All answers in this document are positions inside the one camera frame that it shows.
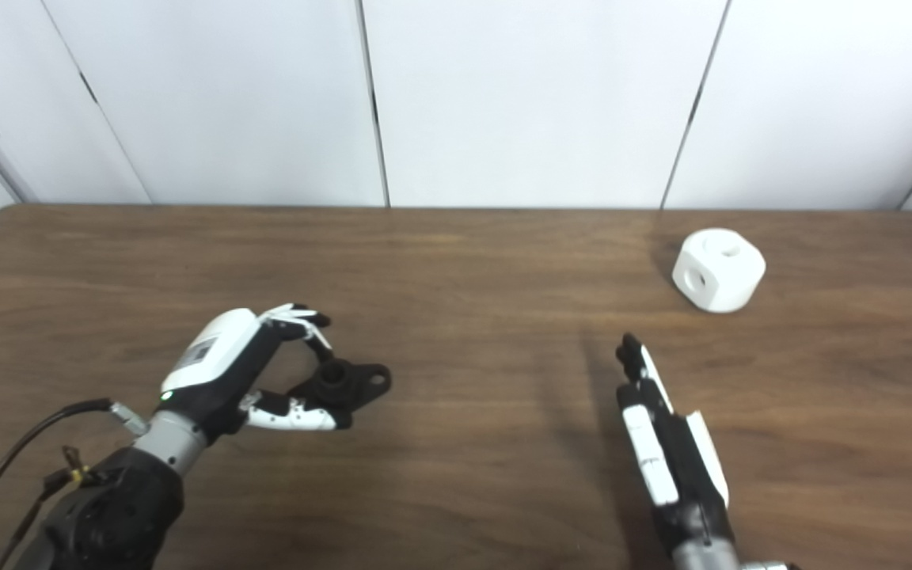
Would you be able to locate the thin black left arm wire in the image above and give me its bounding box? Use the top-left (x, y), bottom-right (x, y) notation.
top-left (0, 446), bottom-right (101, 570)

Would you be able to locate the black flanged holder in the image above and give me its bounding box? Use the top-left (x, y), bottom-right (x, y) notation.
top-left (288, 358), bottom-right (392, 428)

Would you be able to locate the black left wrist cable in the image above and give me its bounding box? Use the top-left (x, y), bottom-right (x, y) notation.
top-left (0, 398), bottom-right (148, 570)

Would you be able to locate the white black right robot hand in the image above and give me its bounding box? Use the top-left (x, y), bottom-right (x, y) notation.
top-left (616, 332), bottom-right (734, 555)

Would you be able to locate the round white plastic piece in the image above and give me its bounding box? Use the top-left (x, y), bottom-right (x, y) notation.
top-left (671, 228), bottom-right (766, 314)

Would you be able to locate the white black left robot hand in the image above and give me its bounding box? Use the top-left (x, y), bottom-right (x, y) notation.
top-left (157, 303), bottom-right (354, 444)

